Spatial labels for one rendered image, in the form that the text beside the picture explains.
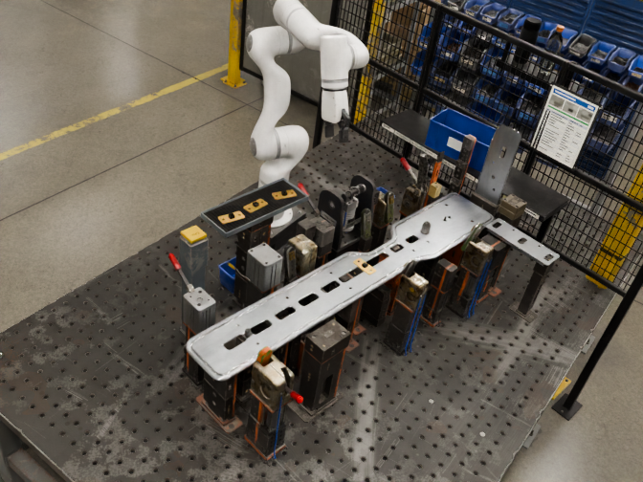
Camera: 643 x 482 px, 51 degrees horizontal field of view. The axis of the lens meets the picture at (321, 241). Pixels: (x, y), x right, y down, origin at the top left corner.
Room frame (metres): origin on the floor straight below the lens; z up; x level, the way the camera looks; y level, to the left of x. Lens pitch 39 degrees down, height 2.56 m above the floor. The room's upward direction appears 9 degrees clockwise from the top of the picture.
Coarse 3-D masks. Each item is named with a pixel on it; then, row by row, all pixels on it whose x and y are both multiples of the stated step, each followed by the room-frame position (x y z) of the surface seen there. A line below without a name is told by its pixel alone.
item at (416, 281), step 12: (420, 276) 1.77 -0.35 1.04; (408, 288) 1.74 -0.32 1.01; (420, 288) 1.72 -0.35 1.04; (396, 300) 1.76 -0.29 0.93; (408, 300) 1.73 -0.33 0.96; (420, 300) 1.72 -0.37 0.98; (396, 312) 1.76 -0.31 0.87; (408, 312) 1.73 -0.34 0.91; (420, 312) 1.74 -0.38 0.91; (396, 324) 1.75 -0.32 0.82; (408, 324) 1.72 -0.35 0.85; (396, 336) 1.74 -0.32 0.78; (408, 336) 1.73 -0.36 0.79; (396, 348) 1.73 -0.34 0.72; (408, 348) 1.74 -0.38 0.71
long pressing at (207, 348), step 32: (416, 224) 2.13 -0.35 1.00; (448, 224) 2.16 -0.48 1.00; (352, 256) 1.87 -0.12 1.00; (416, 256) 1.93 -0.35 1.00; (288, 288) 1.65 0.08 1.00; (320, 288) 1.68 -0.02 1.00; (352, 288) 1.71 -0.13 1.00; (224, 320) 1.46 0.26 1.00; (256, 320) 1.49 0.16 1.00; (288, 320) 1.51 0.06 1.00; (320, 320) 1.53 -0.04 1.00; (192, 352) 1.32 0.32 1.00; (224, 352) 1.34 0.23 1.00; (256, 352) 1.36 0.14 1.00
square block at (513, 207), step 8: (504, 200) 2.31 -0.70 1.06; (512, 200) 2.31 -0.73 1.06; (520, 200) 2.32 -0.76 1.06; (504, 208) 2.29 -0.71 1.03; (512, 208) 2.27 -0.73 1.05; (520, 208) 2.28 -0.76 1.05; (504, 216) 2.28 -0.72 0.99; (512, 216) 2.26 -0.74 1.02; (520, 216) 2.30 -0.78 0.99; (496, 224) 2.30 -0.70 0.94; (512, 224) 2.27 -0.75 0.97
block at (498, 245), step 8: (488, 240) 2.13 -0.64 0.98; (496, 240) 2.13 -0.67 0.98; (496, 248) 2.08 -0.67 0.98; (504, 248) 2.10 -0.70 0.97; (496, 256) 2.07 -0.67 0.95; (496, 264) 2.09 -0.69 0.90; (488, 272) 2.08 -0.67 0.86; (488, 280) 2.10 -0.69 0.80; (488, 288) 2.11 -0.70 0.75; (480, 296) 2.08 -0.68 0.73
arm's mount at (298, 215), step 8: (296, 208) 2.36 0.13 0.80; (296, 216) 2.31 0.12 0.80; (304, 216) 2.35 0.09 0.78; (288, 224) 2.26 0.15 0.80; (296, 224) 2.30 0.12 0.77; (272, 232) 2.19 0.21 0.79; (280, 232) 2.21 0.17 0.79; (288, 232) 2.26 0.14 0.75; (272, 240) 2.16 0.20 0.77; (280, 240) 2.21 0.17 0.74; (288, 240) 2.26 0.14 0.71; (272, 248) 2.18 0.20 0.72
